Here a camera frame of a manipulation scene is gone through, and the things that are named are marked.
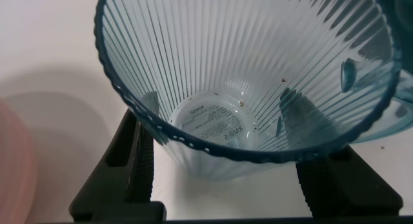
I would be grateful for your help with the transparent blue ribbed cup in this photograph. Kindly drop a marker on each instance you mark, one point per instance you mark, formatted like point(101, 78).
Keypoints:
point(209, 56)

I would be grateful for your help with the pink round bowl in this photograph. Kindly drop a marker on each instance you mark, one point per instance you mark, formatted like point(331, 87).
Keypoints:
point(16, 169)

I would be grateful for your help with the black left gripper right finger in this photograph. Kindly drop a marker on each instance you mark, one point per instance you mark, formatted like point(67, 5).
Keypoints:
point(348, 188)

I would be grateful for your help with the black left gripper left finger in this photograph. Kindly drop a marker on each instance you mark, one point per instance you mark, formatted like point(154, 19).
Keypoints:
point(116, 182)

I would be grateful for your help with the dark teal square basin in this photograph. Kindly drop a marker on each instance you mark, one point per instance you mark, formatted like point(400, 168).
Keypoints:
point(403, 24)

